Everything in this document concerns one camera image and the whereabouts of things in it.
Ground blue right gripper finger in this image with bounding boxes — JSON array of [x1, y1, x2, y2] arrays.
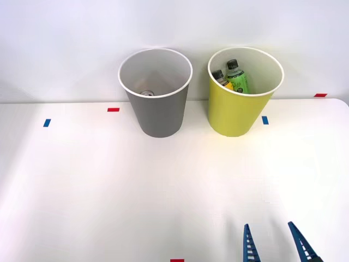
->
[[243, 223, 261, 262], [287, 221, 323, 262]]

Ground green label plastic bottle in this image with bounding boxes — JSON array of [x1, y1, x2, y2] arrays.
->
[[225, 59, 250, 94]]

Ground yellow-green plastic waste bin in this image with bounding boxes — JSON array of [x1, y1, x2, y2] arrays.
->
[[207, 46, 285, 138]]

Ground grey plastic waste bin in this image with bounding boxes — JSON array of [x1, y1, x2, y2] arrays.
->
[[117, 47, 194, 138]]

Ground yellow label plastic bottle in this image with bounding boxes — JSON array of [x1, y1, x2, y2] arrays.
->
[[212, 69, 235, 92]]

